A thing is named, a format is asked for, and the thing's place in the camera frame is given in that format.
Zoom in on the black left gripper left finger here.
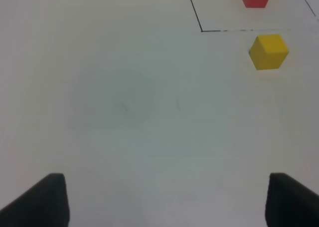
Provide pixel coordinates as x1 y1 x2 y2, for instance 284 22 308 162
0 173 70 227

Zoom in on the yellow cube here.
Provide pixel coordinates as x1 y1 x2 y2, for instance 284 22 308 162
249 34 289 70

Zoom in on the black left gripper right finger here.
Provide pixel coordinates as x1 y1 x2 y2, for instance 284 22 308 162
265 173 319 227

